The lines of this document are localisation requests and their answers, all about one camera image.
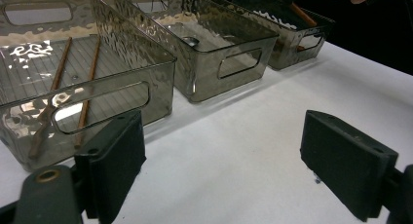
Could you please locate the brown wooden chopstick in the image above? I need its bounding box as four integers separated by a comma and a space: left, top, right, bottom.
27, 36, 74, 160
73, 36, 101, 150

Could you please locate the white table cover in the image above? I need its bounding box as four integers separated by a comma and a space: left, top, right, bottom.
0, 40, 413, 224

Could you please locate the wooden-handled metal knife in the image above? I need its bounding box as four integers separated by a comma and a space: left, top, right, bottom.
275, 0, 319, 28

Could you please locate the silver metal spoon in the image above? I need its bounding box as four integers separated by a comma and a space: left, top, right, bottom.
180, 36, 202, 49

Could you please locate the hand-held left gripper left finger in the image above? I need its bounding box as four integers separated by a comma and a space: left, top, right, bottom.
73, 108, 147, 224

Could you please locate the smoky clear plastic bin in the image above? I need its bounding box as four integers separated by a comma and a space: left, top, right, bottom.
198, 0, 336, 72
0, 0, 178, 172
111, 0, 281, 104

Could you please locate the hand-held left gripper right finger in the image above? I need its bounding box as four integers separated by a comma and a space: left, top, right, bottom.
299, 109, 399, 223

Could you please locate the black curtain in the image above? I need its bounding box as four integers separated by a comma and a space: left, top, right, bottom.
266, 0, 413, 76

